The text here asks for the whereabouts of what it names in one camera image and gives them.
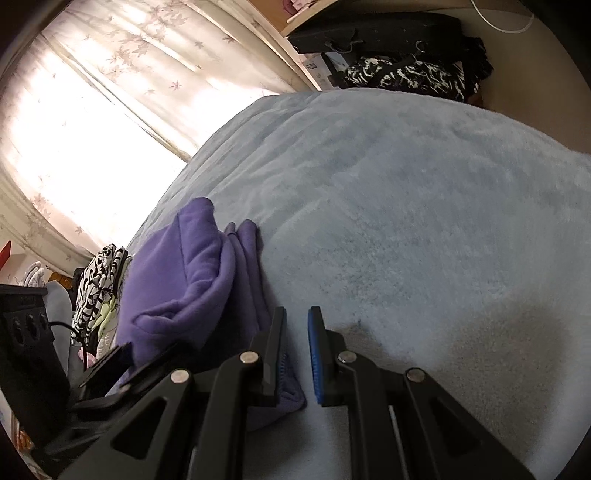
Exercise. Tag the grey fleece blanket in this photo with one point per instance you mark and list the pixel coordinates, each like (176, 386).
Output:
(415, 207)

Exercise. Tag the black and white patterned cloth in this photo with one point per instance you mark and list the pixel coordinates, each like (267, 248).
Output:
(97, 277)

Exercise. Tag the pale grey cloth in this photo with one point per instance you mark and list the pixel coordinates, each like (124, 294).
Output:
(60, 314)

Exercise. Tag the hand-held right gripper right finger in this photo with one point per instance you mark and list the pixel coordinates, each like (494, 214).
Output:
(316, 350)

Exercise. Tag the leaf print sheer curtain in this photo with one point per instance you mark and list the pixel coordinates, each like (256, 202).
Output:
(138, 69)

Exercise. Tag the red item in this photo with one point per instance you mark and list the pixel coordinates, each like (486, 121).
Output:
(4, 256)

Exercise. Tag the black white splotched garment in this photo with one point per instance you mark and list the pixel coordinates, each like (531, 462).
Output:
(406, 74)

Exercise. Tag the black bag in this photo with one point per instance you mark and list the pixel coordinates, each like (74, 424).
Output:
(392, 27)

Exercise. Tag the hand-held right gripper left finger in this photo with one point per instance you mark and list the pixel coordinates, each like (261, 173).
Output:
(279, 332)

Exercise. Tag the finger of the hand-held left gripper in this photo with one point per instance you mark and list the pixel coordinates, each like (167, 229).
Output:
(113, 362)
(143, 371)

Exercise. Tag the white cardboard box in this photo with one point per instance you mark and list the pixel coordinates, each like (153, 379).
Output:
(323, 69)

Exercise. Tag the light green garment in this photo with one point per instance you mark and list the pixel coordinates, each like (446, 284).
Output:
(107, 314)

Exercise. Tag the purple zip hoodie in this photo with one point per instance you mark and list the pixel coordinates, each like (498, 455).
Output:
(194, 267)

